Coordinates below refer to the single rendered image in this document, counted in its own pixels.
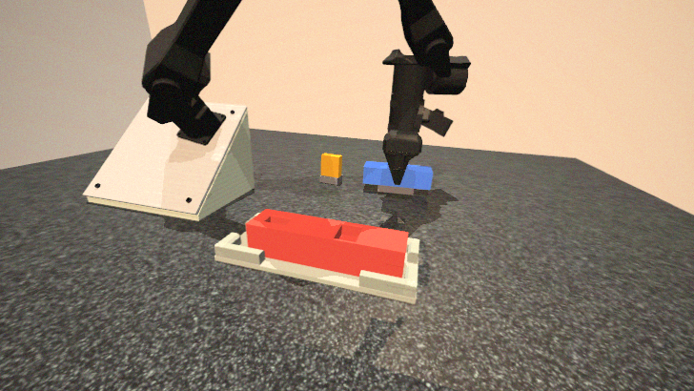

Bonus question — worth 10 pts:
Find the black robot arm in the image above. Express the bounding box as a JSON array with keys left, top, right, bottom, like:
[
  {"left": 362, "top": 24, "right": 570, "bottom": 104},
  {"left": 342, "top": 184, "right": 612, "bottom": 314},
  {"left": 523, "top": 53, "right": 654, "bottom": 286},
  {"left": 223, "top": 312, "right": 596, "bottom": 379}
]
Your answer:
[{"left": 142, "top": 0, "right": 471, "bottom": 146}]

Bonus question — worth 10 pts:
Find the red long block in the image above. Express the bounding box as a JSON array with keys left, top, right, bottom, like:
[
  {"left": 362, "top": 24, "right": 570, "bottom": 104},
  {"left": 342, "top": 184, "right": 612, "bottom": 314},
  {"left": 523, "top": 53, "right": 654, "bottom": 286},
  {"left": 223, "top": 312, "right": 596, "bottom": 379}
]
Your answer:
[{"left": 246, "top": 209, "right": 408, "bottom": 278}]

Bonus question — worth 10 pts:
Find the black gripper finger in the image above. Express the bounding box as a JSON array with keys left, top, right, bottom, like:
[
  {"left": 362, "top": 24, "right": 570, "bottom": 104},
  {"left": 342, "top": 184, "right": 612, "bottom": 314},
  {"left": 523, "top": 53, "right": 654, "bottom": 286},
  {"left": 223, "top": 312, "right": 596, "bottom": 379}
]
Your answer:
[{"left": 383, "top": 150, "right": 419, "bottom": 185}]

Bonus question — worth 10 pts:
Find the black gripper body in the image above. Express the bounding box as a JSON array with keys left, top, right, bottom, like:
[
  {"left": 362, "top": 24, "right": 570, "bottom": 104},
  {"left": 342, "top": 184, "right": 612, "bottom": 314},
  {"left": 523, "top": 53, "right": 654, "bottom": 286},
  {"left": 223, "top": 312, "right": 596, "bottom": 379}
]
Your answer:
[{"left": 382, "top": 94, "right": 423, "bottom": 154}]

